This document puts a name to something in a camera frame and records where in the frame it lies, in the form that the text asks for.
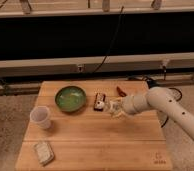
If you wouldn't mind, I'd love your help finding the black floor cable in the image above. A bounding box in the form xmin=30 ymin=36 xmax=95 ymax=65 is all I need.
xmin=128 ymin=75 xmax=183 ymax=128

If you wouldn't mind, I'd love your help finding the green ceramic bowl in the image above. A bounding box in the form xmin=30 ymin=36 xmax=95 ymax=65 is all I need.
xmin=55 ymin=86 xmax=86 ymax=113

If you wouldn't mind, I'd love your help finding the white labelled plastic bottle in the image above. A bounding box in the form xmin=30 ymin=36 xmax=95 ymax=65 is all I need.
xmin=102 ymin=101 xmax=118 ymax=114

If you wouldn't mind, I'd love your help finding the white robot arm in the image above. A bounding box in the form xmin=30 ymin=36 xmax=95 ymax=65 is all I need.
xmin=108 ymin=87 xmax=194 ymax=141

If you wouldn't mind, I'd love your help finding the black hanging cable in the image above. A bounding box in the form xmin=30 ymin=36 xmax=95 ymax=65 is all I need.
xmin=91 ymin=5 xmax=125 ymax=74

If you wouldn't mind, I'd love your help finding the dark rectangular snack bar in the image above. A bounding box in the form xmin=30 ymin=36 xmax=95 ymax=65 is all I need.
xmin=94 ymin=93 xmax=105 ymax=111

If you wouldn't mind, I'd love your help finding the small red brown object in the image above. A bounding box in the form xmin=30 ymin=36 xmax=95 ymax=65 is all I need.
xmin=116 ymin=86 xmax=127 ymax=97

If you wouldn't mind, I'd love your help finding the translucent plastic cup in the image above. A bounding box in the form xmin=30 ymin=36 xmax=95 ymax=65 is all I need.
xmin=30 ymin=106 xmax=52 ymax=129

